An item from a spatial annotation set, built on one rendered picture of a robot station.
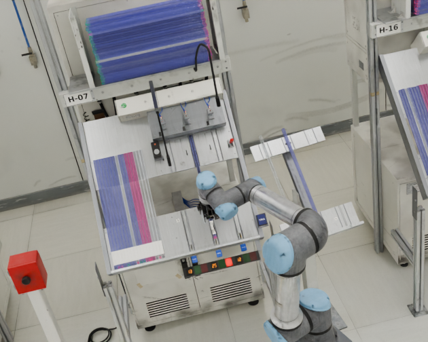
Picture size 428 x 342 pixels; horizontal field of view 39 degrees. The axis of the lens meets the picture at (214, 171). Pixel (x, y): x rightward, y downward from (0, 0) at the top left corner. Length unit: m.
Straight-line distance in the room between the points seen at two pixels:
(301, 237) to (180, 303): 1.46
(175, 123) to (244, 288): 1.01
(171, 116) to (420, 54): 1.22
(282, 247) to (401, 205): 1.46
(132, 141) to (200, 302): 0.98
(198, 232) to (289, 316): 0.71
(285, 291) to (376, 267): 1.58
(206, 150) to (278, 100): 1.90
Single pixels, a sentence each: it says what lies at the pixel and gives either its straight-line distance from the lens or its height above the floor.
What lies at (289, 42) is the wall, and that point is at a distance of 4.46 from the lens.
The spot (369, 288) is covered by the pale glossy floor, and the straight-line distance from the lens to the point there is 3.46.
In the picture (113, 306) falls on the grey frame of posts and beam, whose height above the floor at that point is 0.52.
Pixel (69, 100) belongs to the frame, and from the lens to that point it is 2.81.
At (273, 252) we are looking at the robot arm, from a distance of 1.91.
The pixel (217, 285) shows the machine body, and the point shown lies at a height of 0.23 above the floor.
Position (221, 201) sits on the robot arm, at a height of 1.14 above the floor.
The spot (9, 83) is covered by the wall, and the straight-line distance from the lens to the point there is 4.40.
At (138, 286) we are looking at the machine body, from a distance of 3.17.
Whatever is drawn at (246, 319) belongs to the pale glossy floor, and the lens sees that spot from 3.35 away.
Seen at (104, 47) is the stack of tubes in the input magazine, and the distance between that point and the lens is 2.69.
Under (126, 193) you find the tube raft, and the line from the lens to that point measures 2.74.
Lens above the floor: 2.37
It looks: 31 degrees down
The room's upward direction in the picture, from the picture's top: 11 degrees counter-clockwise
